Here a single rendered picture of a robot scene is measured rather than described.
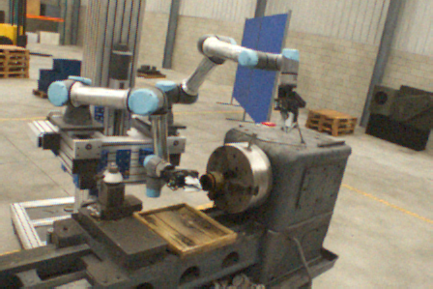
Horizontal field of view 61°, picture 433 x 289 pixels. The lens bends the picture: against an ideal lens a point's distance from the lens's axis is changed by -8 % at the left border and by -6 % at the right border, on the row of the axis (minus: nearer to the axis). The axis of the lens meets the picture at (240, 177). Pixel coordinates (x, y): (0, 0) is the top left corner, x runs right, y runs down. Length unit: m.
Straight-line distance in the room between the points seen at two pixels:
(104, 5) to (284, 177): 1.29
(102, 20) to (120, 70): 0.27
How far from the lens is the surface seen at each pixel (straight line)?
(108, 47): 2.26
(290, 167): 1.76
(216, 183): 1.68
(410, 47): 11.96
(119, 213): 1.53
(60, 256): 1.52
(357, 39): 12.57
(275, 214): 1.84
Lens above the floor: 1.68
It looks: 19 degrees down
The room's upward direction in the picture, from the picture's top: 11 degrees clockwise
